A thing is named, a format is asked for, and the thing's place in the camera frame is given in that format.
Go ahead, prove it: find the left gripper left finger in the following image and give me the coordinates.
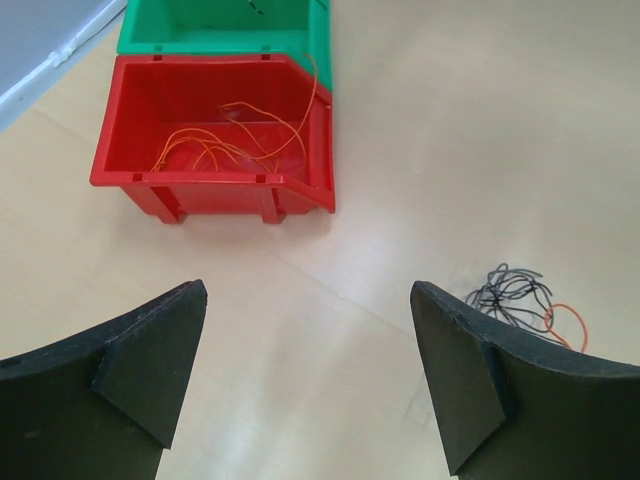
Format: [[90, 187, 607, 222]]
[[1, 280, 207, 479]]

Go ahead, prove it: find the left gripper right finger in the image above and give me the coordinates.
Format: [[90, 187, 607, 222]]
[[410, 281, 639, 479]]

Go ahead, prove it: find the thin wire bundle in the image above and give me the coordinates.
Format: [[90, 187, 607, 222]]
[[464, 263, 590, 351]]

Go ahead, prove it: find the orange thin wire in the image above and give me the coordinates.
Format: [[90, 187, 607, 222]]
[[149, 53, 319, 174]]

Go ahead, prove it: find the red plastic bin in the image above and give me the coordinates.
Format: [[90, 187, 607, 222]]
[[89, 53, 336, 224]]

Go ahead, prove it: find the green plastic bin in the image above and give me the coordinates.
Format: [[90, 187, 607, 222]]
[[117, 0, 333, 90]]

